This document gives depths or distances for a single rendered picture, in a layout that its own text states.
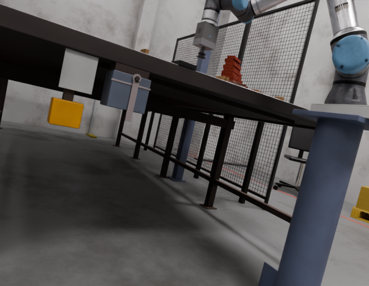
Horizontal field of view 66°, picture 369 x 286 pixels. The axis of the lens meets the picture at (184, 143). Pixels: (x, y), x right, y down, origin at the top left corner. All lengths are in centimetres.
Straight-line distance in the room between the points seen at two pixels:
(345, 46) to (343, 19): 11
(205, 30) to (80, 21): 504
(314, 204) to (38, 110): 546
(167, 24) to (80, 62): 603
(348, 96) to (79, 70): 98
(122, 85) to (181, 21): 623
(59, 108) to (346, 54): 96
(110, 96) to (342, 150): 87
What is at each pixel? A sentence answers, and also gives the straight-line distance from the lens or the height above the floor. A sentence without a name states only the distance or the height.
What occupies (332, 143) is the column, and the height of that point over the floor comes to 76.
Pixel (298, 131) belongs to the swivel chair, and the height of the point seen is 97.
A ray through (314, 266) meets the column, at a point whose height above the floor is 28.
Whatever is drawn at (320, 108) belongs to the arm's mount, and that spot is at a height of 89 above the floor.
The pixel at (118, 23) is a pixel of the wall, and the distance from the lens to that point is 650.
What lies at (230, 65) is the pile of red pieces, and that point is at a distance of 241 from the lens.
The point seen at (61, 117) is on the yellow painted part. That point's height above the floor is 65.
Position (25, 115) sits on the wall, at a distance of 608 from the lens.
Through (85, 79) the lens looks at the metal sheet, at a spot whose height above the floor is 78.
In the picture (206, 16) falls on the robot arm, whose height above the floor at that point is 120.
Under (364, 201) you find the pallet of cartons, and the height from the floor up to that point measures 24.
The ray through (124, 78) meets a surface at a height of 81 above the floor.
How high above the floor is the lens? 72
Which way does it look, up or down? 4 degrees down
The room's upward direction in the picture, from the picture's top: 13 degrees clockwise
